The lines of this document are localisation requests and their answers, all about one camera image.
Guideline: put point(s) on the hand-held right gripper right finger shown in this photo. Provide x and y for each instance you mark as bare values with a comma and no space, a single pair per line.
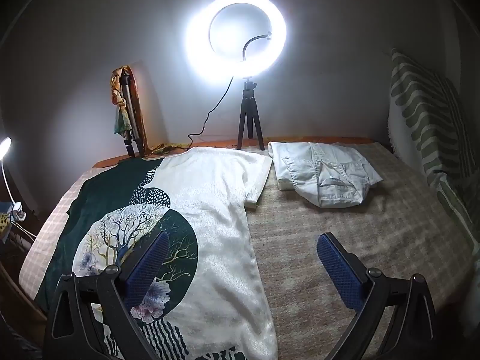
337,270

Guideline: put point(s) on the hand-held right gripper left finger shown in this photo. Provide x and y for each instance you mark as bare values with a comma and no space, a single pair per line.
148,270

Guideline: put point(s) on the white green tree print t-shirt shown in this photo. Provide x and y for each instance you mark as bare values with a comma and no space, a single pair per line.
225,213

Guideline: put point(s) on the beige checked blanket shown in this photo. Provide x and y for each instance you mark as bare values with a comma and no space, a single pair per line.
337,210

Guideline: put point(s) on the folded white shirt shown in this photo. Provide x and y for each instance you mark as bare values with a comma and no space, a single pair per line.
300,165

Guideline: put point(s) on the folded silver tripod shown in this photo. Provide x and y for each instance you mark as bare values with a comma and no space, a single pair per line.
129,105

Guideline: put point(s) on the green striped white cushion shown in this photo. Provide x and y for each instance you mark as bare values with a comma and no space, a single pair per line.
420,101

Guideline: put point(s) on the white gooseneck clip lamp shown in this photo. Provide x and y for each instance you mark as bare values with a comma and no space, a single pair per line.
4,146

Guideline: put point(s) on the black gooseneck phone holder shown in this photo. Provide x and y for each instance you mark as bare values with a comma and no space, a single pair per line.
250,43

